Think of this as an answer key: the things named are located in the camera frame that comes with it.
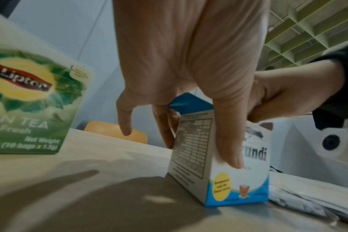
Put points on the person's right hand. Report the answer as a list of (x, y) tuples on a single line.
[(300, 88)]

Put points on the white paper sachet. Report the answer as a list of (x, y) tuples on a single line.
[(294, 199), (346, 208)]

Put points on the green tea box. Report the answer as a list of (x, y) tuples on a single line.
[(33, 108)]

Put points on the white and blue tea box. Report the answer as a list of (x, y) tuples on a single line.
[(194, 158)]

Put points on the orange chair back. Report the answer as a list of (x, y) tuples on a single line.
[(105, 129)]

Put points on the person's left hand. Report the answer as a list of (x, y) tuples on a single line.
[(185, 49)]

